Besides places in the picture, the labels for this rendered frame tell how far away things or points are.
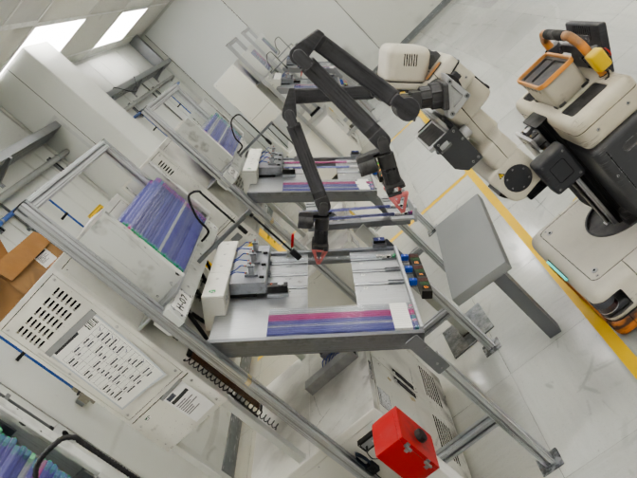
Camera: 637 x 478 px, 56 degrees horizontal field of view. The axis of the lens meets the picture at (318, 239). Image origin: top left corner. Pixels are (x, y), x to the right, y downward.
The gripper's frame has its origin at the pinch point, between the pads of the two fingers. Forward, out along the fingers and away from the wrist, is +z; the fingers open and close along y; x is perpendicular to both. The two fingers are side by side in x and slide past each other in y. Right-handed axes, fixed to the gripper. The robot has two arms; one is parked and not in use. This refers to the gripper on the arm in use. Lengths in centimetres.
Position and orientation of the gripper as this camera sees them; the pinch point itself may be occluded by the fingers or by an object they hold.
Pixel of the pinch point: (318, 261)
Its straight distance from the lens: 252.8
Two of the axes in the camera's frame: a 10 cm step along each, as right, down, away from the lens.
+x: 10.0, 0.7, 0.5
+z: -0.8, 9.3, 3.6
